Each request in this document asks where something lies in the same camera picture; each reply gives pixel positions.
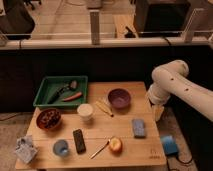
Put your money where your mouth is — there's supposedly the yellowish translucent gripper finger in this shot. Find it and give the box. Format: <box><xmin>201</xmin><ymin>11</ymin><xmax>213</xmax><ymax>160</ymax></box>
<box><xmin>152</xmin><ymin>105</ymin><xmax>164</xmax><ymax>121</ymax></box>

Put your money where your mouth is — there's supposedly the blue sponge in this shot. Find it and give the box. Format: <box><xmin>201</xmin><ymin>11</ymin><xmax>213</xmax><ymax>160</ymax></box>
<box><xmin>132</xmin><ymin>119</ymin><xmax>146</xmax><ymax>138</ymax></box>

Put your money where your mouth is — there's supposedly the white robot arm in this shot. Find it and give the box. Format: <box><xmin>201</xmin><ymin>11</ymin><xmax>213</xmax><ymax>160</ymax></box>
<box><xmin>147</xmin><ymin>60</ymin><xmax>213</xmax><ymax>122</ymax></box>

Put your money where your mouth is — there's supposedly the purple bowl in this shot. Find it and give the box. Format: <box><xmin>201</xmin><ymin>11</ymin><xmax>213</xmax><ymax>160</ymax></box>
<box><xmin>108</xmin><ymin>88</ymin><xmax>131</xmax><ymax>109</ymax></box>

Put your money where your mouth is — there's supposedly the brown bowl with food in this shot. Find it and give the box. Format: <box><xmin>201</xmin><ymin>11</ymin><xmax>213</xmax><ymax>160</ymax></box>
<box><xmin>36</xmin><ymin>108</ymin><xmax>61</xmax><ymax>131</ymax></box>

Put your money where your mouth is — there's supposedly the blue box on floor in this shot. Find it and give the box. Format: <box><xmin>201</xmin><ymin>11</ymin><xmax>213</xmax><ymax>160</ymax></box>
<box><xmin>161</xmin><ymin>135</ymin><xmax>179</xmax><ymax>155</ymax></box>

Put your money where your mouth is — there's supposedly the peach fruit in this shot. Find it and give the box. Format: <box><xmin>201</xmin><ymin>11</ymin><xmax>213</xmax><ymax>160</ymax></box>
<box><xmin>109</xmin><ymin>137</ymin><xmax>122</xmax><ymax>154</ymax></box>

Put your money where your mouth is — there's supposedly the white cup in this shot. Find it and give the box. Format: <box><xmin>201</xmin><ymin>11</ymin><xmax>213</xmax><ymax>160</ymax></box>
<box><xmin>77</xmin><ymin>103</ymin><xmax>93</xmax><ymax>121</ymax></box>

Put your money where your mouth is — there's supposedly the red chili pepper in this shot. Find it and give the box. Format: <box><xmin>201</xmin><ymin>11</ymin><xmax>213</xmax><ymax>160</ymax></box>
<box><xmin>62</xmin><ymin>92</ymin><xmax>82</xmax><ymax>102</ymax></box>

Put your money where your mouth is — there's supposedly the black rectangular block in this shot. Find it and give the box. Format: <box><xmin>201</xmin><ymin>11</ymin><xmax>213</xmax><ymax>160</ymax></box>
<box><xmin>73</xmin><ymin>129</ymin><xmax>86</xmax><ymax>154</ymax></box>

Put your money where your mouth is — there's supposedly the black cabinet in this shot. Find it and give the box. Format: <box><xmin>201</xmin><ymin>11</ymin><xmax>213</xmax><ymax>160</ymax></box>
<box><xmin>133</xmin><ymin>0</ymin><xmax>190</xmax><ymax>32</ymax></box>

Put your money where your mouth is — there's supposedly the green plastic tray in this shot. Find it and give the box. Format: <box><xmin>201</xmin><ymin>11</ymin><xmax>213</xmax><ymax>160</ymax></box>
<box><xmin>33</xmin><ymin>76</ymin><xmax>88</xmax><ymax>109</ymax></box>

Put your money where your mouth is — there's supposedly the blue translucent cup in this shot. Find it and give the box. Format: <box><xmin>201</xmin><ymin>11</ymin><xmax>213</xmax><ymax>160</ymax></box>
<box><xmin>53</xmin><ymin>140</ymin><xmax>69</xmax><ymax>157</ymax></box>

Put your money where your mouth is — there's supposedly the crumpled blue cloth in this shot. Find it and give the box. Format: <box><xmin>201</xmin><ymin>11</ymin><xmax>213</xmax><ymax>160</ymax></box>
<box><xmin>15</xmin><ymin>135</ymin><xmax>38</xmax><ymax>164</ymax></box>

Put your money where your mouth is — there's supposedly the black office chair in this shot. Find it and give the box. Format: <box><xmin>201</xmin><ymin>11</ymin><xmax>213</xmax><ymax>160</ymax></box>
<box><xmin>0</xmin><ymin>0</ymin><xmax>35</xmax><ymax>34</ymax></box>

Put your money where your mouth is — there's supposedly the black handled brush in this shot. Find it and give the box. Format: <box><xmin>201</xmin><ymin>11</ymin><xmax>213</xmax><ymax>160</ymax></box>
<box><xmin>48</xmin><ymin>80</ymin><xmax>78</xmax><ymax>104</ymax></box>

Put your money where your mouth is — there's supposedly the metal railing frame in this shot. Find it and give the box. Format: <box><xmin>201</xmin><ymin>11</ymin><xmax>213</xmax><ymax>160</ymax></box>
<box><xmin>0</xmin><ymin>10</ymin><xmax>213</xmax><ymax>50</ymax></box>

